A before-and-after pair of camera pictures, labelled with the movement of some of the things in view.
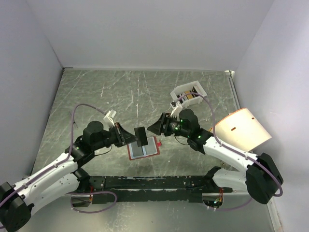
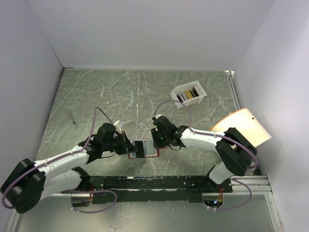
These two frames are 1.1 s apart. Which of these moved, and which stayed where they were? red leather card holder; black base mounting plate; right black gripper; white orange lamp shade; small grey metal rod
Moved: right black gripper
Stayed: black base mounting plate; red leather card holder; small grey metal rod; white orange lamp shade
